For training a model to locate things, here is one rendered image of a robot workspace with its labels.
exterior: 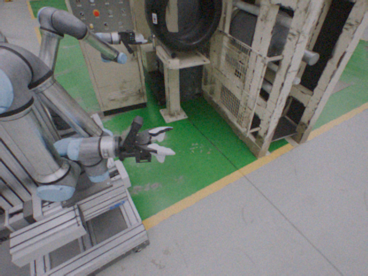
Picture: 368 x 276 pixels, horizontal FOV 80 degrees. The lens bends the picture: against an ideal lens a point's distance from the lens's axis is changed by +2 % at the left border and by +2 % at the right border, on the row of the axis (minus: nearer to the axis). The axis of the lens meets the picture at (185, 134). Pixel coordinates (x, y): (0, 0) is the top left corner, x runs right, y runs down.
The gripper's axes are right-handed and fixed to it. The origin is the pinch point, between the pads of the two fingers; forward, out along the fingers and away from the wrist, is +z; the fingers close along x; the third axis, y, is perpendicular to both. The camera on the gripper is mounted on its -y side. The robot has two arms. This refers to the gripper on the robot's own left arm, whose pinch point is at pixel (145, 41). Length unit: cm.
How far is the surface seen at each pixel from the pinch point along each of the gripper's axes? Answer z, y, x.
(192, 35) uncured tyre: 44.6, 1.1, 12.9
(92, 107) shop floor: -46, -106, 83
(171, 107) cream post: 36, -81, 26
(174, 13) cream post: 31.7, 14.6, 26.1
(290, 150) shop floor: 129, -84, -68
